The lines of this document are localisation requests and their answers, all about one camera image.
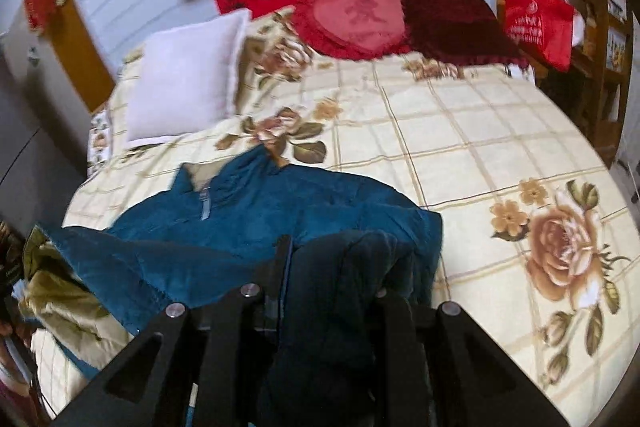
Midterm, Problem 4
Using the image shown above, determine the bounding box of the teal blue padded jacket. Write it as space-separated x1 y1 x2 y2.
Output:
47 147 444 426

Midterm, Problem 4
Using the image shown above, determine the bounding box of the cream floral checked bedsheet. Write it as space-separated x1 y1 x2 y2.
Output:
64 9 639 426

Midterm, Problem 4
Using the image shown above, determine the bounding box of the olive green cloth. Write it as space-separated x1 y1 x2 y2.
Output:
20 225 132 371

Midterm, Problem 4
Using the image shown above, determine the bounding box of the white square pillow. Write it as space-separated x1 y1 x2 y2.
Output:
126 8 252 148

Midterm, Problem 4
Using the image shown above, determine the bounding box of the wooden chair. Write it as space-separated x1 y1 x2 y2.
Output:
540 0 634 167

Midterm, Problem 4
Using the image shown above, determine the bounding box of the dark red fuzzy cushion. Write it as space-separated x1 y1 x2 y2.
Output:
401 0 528 69

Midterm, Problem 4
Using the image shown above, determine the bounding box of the red shopping bag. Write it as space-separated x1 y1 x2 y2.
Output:
503 0 575 73

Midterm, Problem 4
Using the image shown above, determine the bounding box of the red heart-shaped cushion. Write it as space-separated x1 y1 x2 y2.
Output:
291 0 410 61

